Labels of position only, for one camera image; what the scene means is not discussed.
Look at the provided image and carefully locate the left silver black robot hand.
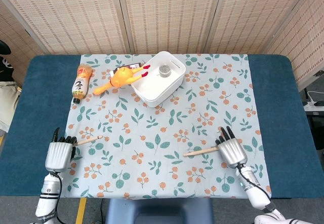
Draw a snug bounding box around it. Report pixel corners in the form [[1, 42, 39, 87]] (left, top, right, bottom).
[[45, 127, 77, 173]]

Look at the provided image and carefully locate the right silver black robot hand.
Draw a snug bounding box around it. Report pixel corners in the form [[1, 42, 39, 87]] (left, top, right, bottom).
[[215, 126, 248, 169]]

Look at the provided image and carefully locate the wooden stick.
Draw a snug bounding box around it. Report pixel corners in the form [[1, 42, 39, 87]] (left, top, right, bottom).
[[73, 135, 104, 147], [183, 146, 220, 157]]

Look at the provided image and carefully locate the floral print table cloth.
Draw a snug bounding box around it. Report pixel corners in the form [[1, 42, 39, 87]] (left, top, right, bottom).
[[61, 53, 272, 200]]

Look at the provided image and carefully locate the plastic tea drink bottle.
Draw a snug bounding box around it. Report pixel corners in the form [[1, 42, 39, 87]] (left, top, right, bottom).
[[72, 63, 94, 104]]

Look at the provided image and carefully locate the beige cloth bag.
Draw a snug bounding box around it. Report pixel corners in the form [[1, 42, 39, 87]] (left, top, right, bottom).
[[0, 81, 21, 133]]

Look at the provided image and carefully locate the white power strip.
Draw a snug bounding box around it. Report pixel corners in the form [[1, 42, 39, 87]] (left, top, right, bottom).
[[302, 101, 324, 112]]

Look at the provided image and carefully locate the white plastic storage bin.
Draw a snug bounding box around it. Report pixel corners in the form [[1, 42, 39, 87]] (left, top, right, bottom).
[[130, 51, 187, 108]]

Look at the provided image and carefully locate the orange rubber chicken toy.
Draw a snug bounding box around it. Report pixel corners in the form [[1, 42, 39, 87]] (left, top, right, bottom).
[[93, 65, 150, 95]]

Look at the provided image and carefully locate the small metal cup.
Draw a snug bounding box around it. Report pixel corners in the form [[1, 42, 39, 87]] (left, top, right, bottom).
[[158, 64, 171, 78]]

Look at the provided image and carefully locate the black bag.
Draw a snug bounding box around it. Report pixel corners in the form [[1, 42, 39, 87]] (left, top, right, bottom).
[[0, 40, 14, 82]]

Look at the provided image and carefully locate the small black box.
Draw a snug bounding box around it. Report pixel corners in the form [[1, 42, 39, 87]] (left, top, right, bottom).
[[111, 61, 142, 77]]

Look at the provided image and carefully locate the woven bamboo folding screen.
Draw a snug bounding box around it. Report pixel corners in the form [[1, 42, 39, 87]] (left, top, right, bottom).
[[0, 0, 324, 90]]

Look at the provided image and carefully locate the white cable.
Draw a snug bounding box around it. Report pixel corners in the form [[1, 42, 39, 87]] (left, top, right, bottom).
[[306, 90, 324, 103]]

